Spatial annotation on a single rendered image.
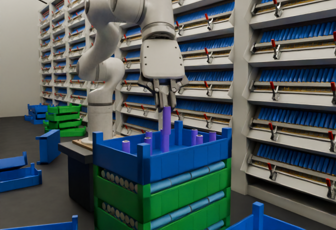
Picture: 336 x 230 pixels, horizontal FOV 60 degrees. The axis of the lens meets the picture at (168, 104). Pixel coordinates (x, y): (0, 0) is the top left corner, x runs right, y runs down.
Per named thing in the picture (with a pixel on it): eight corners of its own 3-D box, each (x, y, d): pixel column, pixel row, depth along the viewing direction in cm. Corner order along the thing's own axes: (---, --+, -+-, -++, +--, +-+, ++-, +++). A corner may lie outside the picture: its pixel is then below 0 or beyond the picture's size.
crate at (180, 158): (178, 145, 92) (178, 119, 92) (231, 157, 78) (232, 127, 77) (92, 163, 72) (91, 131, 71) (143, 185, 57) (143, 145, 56)
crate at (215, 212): (178, 193, 94) (178, 169, 93) (230, 215, 79) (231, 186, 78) (93, 226, 73) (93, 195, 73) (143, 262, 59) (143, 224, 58)
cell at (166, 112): (166, 133, 67) (166, 104, 66) (172, 134, 65) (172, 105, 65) (161, 134, 65) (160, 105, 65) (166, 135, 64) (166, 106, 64)
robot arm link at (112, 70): (86, 104, 149) (85, 57, 147) (121, 103, 156) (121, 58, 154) (89, 106, 138) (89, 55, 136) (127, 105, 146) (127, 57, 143)
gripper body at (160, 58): (175, 48, 76) (180, 87, 72) (136, 47, 74) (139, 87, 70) (182, 31, 69) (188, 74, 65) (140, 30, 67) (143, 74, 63)
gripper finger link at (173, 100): (178, 86, 70) (181, 112, 68) (165, 86, 69) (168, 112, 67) (182, 80, 67) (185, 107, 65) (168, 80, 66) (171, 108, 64)
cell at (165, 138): (170, 133, 74) (170, 158, 75) (165, 132, 76) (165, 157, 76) (165, 134, 73) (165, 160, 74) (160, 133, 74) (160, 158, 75)
